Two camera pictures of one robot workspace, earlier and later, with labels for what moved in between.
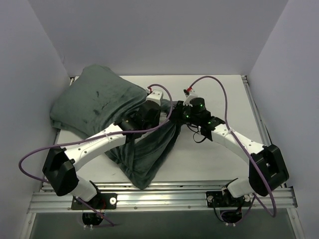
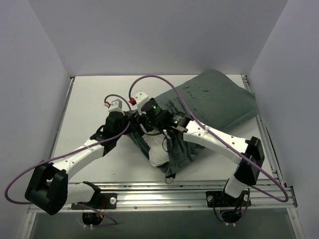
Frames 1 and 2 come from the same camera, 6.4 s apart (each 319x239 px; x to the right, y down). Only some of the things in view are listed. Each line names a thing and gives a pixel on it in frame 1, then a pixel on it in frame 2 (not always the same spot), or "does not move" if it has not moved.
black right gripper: (179, 109) -> (139, 119)
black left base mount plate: (100, 201) does not move
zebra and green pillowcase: (91, 99) -> (217, 100)
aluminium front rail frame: (168, 197) does not move
